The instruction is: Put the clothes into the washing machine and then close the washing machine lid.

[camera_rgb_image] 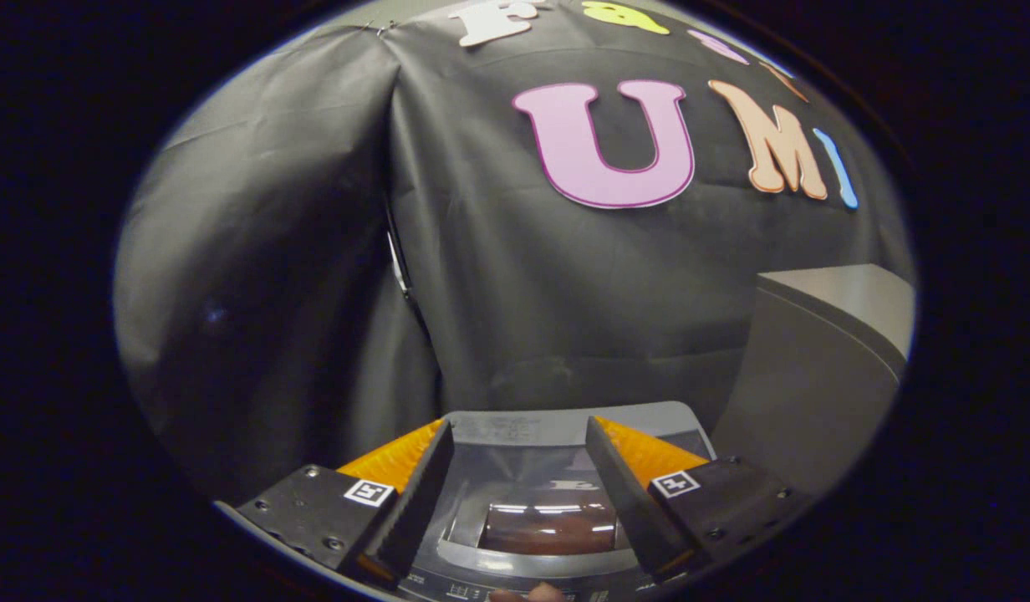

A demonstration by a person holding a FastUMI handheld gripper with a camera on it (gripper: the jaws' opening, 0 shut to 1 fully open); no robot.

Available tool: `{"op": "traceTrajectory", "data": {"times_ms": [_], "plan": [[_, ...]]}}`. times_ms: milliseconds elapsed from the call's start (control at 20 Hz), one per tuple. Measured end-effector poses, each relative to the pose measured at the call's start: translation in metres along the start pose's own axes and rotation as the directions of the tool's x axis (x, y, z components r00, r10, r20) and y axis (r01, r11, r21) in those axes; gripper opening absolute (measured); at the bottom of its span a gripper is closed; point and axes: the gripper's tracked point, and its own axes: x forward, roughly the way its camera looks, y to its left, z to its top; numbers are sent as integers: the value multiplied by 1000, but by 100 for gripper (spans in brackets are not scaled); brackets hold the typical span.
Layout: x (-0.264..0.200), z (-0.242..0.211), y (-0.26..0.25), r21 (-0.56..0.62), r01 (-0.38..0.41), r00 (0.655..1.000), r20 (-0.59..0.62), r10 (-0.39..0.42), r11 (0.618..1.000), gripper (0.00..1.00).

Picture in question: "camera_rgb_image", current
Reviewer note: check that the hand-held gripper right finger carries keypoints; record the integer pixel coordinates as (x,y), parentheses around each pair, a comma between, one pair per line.
(624,493)

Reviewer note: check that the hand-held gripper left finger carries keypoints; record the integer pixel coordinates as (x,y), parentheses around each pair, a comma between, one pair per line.
(419,502)

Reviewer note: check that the grey washing machine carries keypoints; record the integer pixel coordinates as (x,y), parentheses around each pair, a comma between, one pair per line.
(481,585)

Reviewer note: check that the black backdrop cloth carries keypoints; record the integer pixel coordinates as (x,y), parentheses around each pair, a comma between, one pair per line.
(515,293)

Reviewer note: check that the white cabinet with dark frame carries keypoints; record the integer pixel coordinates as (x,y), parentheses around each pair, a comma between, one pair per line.
(816,376)

